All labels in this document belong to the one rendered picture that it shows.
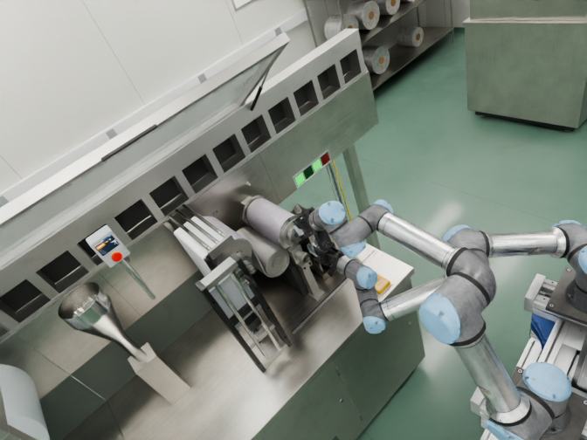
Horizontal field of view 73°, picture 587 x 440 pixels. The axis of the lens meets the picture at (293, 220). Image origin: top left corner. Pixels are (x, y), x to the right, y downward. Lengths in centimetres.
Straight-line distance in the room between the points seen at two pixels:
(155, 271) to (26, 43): 245
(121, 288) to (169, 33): 281
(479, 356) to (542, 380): 27
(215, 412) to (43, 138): 280
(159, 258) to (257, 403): 68
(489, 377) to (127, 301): 131
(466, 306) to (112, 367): 143
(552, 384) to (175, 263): 137
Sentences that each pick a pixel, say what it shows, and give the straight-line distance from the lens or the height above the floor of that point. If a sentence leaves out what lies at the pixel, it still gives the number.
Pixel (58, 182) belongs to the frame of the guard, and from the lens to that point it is 107.
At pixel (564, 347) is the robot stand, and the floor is 73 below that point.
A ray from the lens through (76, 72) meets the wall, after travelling 385.
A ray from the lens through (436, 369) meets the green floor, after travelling 256.
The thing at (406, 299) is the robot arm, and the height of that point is 108.
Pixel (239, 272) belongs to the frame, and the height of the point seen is 139.
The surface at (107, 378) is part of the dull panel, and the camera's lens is 196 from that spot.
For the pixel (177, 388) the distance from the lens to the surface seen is 178.
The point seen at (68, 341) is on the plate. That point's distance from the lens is 179.
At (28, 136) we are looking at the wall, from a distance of 386.
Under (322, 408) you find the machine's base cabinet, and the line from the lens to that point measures 189.
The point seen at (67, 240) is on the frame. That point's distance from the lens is 159.
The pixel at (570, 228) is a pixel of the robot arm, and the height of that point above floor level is 104.
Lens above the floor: 229
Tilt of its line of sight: 39 degrees down
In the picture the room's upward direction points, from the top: 23 degrees counter-clockwise
